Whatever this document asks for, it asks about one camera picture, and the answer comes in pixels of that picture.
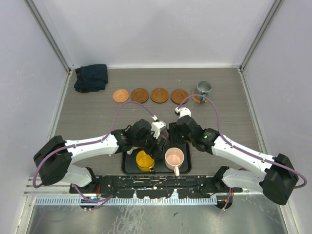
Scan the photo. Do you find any pink ceramic mug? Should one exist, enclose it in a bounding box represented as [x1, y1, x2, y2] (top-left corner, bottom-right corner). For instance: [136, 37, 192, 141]
[165, 147, 185, 176]

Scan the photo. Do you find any white slotted cable duct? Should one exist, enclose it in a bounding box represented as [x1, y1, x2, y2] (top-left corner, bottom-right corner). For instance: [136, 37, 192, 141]
[34, 195, 217, 206]

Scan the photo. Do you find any dark blue folded cloth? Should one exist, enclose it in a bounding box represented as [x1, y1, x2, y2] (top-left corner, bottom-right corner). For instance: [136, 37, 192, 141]
[74, 64, 108, 93]

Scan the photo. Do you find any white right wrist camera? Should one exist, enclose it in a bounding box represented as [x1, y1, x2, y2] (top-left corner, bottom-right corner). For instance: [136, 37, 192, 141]
[175, 107, 192, 119]

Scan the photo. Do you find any woven rattan coaster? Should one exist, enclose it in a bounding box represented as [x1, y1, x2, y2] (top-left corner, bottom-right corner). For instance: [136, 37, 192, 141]
[192, 90, 208, 104]
[113, 89, 129, 103]

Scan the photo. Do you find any white ceramic mug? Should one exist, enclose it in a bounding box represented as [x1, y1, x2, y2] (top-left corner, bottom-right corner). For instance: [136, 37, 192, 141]
[127, 147, 137, 155]

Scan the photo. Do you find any black plastic tray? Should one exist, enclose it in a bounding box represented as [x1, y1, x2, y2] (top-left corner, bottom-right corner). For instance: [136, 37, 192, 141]
[121, 128, 192, 175]

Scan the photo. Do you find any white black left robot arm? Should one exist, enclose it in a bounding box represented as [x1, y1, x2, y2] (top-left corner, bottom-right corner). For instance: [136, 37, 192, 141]
[33, 119, 166, 193]

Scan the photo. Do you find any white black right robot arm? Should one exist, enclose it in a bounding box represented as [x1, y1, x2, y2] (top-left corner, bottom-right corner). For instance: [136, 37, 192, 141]
[174, 116, 298, 205]

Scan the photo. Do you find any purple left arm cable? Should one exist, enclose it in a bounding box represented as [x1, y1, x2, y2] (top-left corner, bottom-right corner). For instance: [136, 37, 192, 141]
[33, 101, 159, 212]

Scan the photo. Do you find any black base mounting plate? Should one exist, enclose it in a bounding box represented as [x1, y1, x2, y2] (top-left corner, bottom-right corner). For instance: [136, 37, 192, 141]
[79, 175, 230, 199]

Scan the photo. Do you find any yellow mug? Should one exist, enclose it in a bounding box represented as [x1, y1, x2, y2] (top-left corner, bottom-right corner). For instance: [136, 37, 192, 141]
[136, 150, 156, 174]

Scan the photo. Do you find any brown wooden coaster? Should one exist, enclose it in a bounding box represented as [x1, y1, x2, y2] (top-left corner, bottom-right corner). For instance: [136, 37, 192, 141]
[131, 88, 149, 103]
[151, 88, 169, 104]
[170, 89, 189, 105]

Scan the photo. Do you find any purple glass cup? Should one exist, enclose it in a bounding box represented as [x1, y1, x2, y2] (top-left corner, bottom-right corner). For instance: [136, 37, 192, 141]
[160, 129, 169, 146]

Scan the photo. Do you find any grey ceramic mug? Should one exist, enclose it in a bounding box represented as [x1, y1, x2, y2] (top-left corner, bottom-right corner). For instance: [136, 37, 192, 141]
[195, 81, 212, 103]

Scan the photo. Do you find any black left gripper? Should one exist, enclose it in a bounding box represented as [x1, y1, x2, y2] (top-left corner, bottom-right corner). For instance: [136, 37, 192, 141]
[134, 128, 165, 159]

